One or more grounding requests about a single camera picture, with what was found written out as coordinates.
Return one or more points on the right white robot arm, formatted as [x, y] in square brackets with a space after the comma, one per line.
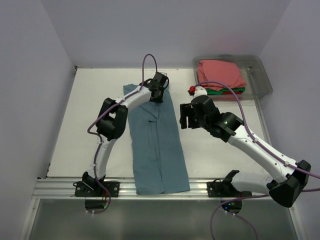
[285, 179]

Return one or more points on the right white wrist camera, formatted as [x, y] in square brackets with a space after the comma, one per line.
[196, 91]

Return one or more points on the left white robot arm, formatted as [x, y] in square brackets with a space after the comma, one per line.
[111, 123]

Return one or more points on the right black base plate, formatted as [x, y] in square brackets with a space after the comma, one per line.
[219, 189]

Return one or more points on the folded red t-shirt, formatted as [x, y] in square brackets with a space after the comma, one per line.
[227, 92]

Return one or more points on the folded green t-shirt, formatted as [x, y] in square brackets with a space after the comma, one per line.
[209, 91]

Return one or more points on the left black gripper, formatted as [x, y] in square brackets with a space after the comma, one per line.
[159, 99]

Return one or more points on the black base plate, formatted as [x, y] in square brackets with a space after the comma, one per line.
[219, 189]
[82, 190]

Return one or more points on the folded pink t-shirt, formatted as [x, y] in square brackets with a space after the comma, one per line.
[212, 71]

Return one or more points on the clear plastic bin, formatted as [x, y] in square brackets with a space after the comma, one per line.
[244, 74]

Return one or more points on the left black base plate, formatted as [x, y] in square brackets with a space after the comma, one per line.
[82, 190]

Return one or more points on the blue t-shirt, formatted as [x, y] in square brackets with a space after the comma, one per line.
[158, 160]

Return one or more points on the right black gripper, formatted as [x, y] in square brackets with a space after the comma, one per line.
[186, 110]

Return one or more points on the aluminium mounting rail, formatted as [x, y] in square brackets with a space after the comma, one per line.
[56, 188]

